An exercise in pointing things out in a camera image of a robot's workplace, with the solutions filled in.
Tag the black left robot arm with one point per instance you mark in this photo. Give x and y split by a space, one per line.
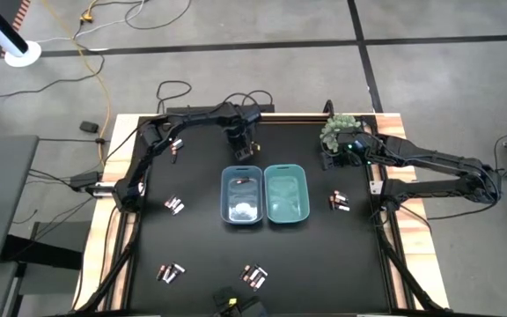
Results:
192 116

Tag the black aluminium table frame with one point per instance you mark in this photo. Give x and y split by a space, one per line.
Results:
297 118

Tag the light wooden table board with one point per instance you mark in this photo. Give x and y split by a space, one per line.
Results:
412 246

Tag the black table clamp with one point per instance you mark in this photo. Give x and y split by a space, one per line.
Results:
328 108

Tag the black power supply box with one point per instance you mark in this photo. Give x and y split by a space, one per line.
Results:
84 179

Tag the black desk base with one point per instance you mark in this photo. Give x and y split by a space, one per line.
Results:
38 251

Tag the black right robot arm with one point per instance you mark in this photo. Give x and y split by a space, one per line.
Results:
434 156

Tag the teal plastic bin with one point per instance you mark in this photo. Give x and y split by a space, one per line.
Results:
286 196

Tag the green succulent in patterned pot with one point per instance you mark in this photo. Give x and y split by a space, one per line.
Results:
337 127

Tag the dusty blue plastic bin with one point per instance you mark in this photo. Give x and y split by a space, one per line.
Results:
241 207

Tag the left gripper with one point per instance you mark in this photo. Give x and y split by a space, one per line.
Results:
239 132

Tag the silver black Energizer AA battery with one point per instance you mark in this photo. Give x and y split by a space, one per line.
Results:
179 208
262 270
171 203
178 267
341 193
178 143
259 283
171 275
343 208
252 276

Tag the white black pole round base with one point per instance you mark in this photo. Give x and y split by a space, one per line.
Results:
22 53

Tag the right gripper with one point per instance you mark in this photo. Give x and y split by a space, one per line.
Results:
354 152

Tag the black power adapter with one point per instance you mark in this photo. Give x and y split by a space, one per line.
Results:
89 127

